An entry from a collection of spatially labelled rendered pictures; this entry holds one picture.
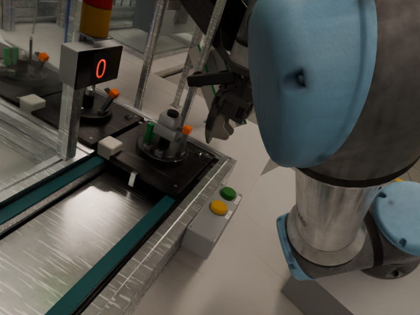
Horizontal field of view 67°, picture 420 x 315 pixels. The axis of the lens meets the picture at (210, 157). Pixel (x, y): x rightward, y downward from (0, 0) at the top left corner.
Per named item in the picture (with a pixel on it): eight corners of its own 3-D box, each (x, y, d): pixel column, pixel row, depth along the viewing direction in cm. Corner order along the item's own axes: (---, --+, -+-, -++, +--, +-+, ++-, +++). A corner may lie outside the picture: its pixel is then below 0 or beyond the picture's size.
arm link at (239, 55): (230, 40, 65) (242, 37, 72) (222, 61, 67) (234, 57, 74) (263, 55, 64) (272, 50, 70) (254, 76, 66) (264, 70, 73)
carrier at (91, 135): (143, 123, 101) (152, 87, 94) (90, 151, 81) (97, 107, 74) (82, 90, 105) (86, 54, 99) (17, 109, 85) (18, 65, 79)
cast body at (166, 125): (180, 137, 86) (188, 114, 82) (172, 143, 82) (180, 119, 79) (154, 123, 87) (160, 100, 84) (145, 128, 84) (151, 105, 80)
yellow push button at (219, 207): (227, 210, 79) (229, 205, 78) (221, 220, 75) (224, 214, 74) (212, 203, 79) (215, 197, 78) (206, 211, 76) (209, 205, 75)
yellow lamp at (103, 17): (113, 37, 60) (117, 10, 58) (95, 39, 56) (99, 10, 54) (92, 26, 61) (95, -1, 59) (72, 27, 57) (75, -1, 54)
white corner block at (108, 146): (121, 155, 83) (124, 142, 81) (110, 162, 80) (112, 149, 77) (106, 147, 84) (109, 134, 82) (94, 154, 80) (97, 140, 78)
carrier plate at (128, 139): (213, 160, 96) (215, 154, 95) (176, 200, 76) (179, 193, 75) (147, 125, 101) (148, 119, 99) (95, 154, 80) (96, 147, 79)
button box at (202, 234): (235, 210, 88) (244, 194, 85) (205, 260, 70) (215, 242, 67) (213, 198, 89) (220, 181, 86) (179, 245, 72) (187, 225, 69)
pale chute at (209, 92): (236, 127, 112) (247, 124, 110) (217, 136, 102) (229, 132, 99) (209, 49, 109) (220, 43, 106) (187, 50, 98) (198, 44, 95)
